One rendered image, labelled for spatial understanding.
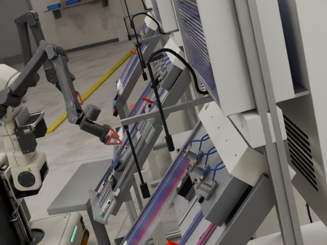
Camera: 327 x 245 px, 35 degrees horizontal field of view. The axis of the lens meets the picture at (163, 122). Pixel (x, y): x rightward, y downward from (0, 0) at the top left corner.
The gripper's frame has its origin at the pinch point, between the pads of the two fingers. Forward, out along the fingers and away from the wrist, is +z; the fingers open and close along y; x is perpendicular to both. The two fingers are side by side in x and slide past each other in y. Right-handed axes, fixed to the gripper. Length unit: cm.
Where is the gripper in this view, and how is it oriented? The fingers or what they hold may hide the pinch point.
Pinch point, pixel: (118, 139)
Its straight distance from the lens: 250.6
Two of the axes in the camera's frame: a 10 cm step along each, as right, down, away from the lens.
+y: -2.2, -2.6, 9.4
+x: -4.6, 8.8, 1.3
